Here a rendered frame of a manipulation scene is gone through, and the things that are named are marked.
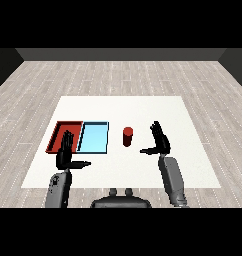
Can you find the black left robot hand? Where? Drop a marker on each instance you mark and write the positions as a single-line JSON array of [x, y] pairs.
[[63, 156]]

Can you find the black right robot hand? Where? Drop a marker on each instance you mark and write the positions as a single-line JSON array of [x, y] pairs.
[[161, 141]]

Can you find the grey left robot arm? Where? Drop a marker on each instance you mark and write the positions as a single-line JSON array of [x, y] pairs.
[[58, 189]]

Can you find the red shallow open box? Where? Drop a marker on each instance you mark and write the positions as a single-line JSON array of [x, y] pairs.
[[59, 138]]

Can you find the small red can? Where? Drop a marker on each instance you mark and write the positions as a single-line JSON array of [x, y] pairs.
[[127, 136]]

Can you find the light blue shallow open box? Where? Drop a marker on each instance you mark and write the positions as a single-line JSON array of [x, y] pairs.
[[93, 136]]

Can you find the dark grey robot body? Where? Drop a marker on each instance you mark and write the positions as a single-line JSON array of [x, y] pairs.
[[121, 201]]

